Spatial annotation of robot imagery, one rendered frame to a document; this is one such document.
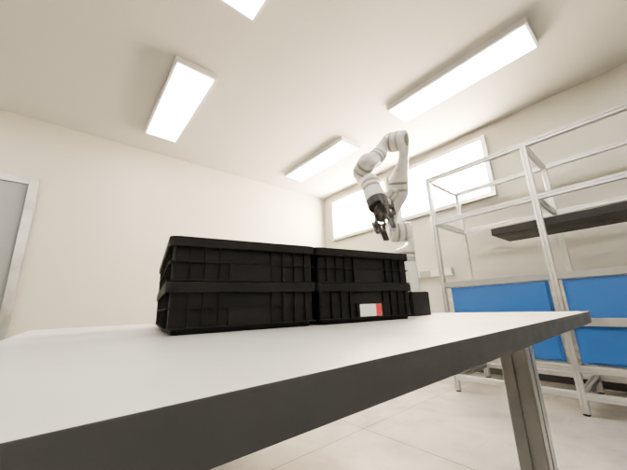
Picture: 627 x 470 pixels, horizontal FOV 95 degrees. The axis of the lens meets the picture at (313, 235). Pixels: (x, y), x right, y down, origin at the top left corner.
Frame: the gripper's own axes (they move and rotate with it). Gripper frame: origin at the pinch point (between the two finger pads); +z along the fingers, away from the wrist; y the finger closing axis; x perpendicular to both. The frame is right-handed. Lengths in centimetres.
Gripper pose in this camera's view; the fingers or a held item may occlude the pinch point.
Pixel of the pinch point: (388, 231)
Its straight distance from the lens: 98.8
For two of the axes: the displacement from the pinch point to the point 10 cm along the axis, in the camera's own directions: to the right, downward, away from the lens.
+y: 1.9, -5.8, -7.9
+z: 1.7, 8.2, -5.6
